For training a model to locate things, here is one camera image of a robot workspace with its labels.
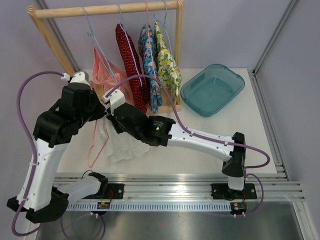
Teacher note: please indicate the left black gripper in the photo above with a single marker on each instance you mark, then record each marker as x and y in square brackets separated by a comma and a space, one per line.
[101, 108]

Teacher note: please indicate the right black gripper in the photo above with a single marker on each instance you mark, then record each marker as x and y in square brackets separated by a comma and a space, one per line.
[118, 129]

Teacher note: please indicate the white skirt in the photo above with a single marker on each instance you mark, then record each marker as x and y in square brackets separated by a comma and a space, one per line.
[118, 146]

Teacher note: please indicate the pink skirt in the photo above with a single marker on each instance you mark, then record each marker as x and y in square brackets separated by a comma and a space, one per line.
[105, 75]

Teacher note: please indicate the light blue hanger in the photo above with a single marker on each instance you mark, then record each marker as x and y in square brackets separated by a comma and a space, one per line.
[130, 62]
[100, 47]
[164, 25]

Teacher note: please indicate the pink hanger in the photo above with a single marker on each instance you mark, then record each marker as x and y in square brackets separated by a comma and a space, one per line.
[98, 143]
[149, 39]

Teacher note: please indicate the red polka dot skirt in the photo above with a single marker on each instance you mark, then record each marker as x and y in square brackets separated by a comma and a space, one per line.
[138, 85]

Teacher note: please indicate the blue floral skirt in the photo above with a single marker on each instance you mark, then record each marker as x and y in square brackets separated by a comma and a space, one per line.
[155, 97]

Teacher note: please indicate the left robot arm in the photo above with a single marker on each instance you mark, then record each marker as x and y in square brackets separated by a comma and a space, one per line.
[39, 198]

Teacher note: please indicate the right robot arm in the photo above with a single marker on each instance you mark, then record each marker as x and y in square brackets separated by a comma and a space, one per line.
[162, 131]

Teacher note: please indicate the yellow lemon print skirt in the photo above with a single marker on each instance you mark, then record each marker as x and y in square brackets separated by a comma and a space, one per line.
[168, 71]

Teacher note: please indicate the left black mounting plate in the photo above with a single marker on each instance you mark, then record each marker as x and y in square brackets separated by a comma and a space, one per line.
[115, 191]

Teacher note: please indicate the black mounting plate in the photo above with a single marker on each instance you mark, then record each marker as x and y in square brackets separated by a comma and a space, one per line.
[221, 191]
[115, 191]

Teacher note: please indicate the teal plastic basin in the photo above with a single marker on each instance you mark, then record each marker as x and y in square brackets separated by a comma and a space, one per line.
[211, 89]

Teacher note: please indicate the wooden clothes rack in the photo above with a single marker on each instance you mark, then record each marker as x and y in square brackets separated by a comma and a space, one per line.
[41, 17]

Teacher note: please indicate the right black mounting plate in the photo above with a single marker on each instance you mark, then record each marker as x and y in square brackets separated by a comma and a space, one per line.
[221, 191]

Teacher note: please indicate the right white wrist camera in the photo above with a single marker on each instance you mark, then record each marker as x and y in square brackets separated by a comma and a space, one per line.
[113, 100]

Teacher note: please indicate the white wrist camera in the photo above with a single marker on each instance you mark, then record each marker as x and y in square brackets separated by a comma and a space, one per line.
[113, 100]
[81, 77]

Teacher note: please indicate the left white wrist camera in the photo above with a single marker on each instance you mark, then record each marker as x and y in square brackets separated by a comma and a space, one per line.
[81, 77]

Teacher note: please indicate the white slotted cable duct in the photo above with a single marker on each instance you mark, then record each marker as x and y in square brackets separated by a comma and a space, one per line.
[149, 206]

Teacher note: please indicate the aluminium frame post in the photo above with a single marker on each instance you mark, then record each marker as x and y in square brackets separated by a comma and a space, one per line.
[275, 35]

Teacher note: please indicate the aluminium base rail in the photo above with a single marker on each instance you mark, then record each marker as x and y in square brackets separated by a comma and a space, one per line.
[174, 187]

